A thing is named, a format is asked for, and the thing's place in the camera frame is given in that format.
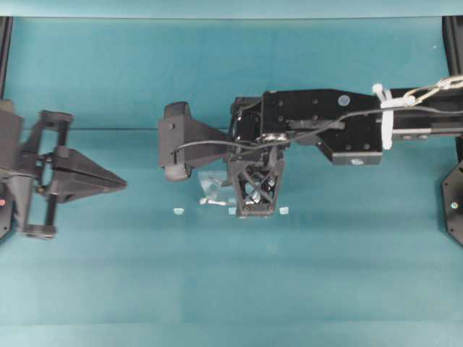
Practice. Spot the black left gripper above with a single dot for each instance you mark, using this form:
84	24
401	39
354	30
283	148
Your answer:
75	176

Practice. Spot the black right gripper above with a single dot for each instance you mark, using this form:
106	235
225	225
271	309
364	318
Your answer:
258	133

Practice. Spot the silver zip bag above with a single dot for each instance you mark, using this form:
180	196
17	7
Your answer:
216	192

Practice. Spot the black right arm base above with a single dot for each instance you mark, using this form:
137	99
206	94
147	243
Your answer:
452	194

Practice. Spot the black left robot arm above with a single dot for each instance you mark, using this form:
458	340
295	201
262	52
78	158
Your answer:
11	129

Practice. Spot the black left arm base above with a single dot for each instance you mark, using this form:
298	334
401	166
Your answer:
6	24

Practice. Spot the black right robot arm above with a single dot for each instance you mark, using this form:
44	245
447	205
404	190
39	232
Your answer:
344	126

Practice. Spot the white tape marker left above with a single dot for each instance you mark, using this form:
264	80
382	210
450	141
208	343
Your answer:
178	211

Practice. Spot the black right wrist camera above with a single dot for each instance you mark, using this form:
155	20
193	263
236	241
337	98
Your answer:
185	143

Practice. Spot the white cable ties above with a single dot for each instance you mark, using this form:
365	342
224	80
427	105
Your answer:
387	104

